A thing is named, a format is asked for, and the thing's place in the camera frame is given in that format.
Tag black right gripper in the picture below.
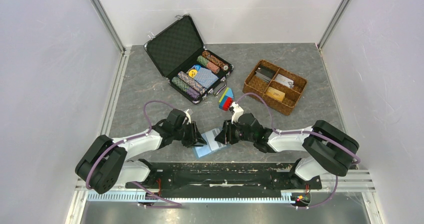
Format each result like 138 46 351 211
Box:
214 118 255 145

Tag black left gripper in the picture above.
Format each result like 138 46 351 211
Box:
173 120 207 148

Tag blue card holder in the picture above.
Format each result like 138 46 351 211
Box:
192 128 229 159

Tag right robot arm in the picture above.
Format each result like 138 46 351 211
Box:
215 113 360 188

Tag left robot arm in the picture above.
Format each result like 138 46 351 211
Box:
75 108 207 194

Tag blue playing card deck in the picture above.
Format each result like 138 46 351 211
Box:
193 67 218 89

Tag gold VIP card stack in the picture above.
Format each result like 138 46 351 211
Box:
265 87 286 102

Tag dark card stack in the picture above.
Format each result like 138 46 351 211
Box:
255 65 276 83

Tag white card stack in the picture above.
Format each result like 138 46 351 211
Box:
274 74 294 89

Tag colourful toy brick block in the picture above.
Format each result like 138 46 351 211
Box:
218 87 234 111

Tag green purple chip stack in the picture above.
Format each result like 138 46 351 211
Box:
171 76 200 100

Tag yellow dealer chip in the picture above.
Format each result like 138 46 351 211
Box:
187 69 198 78

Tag green pink chip stack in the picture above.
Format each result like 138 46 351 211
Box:
197 55 220 74

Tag woven wicker basket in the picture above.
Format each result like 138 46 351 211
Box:
242 59 308 116

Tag brown orange chip stack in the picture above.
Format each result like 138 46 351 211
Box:
202 50 230 71

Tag black poker chip case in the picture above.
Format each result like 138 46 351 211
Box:
143 13 234 105

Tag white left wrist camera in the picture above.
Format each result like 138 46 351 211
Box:
183 108 193 124

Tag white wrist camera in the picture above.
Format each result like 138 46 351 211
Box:
183 108 193 124
228 102 244 124

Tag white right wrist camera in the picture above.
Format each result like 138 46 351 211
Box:
228 102 244 124

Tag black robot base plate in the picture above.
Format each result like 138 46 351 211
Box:
141 162 322 198

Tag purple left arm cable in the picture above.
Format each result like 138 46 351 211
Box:
85 99 181 190

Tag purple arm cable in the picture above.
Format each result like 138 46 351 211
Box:
85 99 181 190
235 92 362 210

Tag white cable duct rail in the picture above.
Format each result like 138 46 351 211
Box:
87 190 309 204

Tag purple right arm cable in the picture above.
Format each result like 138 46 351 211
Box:
235 92 362 210

